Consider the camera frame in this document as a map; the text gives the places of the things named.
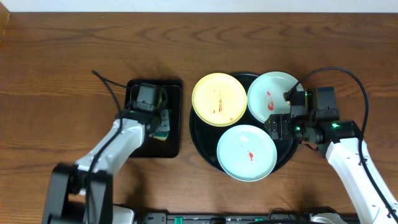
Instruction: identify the light blue plate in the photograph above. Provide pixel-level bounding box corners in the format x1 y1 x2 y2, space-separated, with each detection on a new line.
248 72 298 123
216 124 277 182

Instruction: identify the green yellow sponge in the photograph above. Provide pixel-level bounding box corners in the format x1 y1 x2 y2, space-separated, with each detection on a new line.
149 131 169 141

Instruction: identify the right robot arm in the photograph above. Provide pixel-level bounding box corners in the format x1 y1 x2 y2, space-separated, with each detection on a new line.
264 87 397 223

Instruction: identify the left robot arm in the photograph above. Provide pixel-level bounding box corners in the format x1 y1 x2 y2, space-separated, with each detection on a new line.
42 83 169 223

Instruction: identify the black rectangular water tray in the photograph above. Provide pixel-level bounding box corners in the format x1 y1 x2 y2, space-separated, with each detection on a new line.
125 79 182 158

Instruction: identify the black round tray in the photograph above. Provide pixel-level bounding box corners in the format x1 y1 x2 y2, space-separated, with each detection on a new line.
189 72 299 174

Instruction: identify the yellow plate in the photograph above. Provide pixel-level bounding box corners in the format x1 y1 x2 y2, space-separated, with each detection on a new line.
192 73 248 127

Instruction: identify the right black cable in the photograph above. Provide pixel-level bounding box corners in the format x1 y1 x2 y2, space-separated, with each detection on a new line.
282 67 398 218

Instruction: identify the black cable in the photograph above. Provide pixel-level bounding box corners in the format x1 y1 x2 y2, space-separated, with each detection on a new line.
83 70 131 224
282 67 398 218

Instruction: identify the left black cable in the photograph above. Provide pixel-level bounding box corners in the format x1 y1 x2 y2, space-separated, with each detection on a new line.
83 70 131 224

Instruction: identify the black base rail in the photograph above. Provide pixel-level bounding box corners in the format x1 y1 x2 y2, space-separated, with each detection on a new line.
136 212 358 224

